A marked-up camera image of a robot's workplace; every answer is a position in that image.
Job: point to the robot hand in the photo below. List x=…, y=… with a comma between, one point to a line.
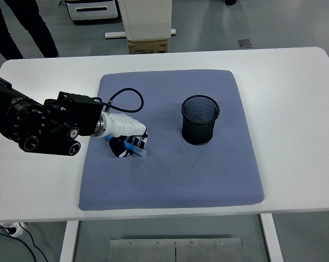
x=126, y=125

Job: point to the blue marker pen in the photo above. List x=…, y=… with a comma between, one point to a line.
x=139, y=151

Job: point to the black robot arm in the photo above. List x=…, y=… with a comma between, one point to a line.
x=38, y=122

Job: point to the black mesh pen holder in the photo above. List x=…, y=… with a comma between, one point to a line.
x=198, y=131

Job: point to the blue-grey textured mat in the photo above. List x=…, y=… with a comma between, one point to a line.
x=167, y=177

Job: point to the cardboard box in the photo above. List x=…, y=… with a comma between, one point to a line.
x=148, y=47

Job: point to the white appliance with black slot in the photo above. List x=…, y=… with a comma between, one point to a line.
x=92, y=15

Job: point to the white table leg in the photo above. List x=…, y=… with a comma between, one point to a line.
x=272, y=240
x=68, y=243

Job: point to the grey metal plate with screws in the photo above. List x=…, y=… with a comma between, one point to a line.
x=175, y=251

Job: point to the person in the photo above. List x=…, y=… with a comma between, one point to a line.
x=30, y=27

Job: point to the small grey floor plate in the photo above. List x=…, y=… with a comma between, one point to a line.
x=245, y=43

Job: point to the white power strip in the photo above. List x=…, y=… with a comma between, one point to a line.
x=15, y=229

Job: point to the white pedestal base bar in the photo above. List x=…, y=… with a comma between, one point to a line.
x=113, y=35

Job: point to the white pedestal cabinet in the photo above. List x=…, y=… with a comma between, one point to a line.
x=146, y=19

